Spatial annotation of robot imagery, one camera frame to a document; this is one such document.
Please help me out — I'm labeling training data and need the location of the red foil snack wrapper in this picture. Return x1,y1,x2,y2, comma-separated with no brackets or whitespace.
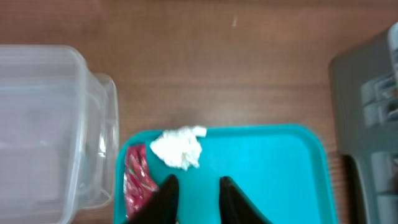
123,144,158,220

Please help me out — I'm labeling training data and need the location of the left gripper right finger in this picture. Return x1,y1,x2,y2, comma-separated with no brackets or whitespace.
219,176,272,224

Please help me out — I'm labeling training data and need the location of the clear plastic storage bin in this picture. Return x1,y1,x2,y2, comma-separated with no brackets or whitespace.
1,45,119,223

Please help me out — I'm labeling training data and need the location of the white napkin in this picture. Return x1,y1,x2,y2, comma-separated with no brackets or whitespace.
150,126,207,170

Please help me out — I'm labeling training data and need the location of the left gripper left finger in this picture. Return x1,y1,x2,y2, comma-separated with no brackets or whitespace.
129,175,179,224

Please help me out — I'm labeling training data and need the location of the grey dishwasher rack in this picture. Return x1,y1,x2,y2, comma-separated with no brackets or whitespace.
330,24,397,223

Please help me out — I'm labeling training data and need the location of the teal serving tray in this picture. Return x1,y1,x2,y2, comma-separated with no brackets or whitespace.
113,124,339,224

